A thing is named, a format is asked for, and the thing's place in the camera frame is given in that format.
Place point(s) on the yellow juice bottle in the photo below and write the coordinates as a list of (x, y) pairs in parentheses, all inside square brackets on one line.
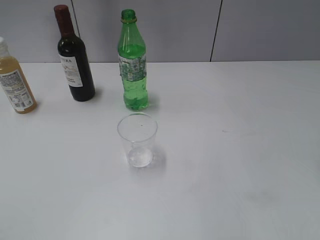
[(14, 83)]

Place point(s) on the transparent plastic cup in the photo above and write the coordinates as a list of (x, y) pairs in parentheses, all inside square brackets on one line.
[(138, 132)]

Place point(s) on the dark red wine bottle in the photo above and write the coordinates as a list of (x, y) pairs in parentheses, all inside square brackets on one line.
[(73, 57)]

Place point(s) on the green sprite bottle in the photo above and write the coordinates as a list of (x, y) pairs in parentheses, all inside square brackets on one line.
[(131, 50)]

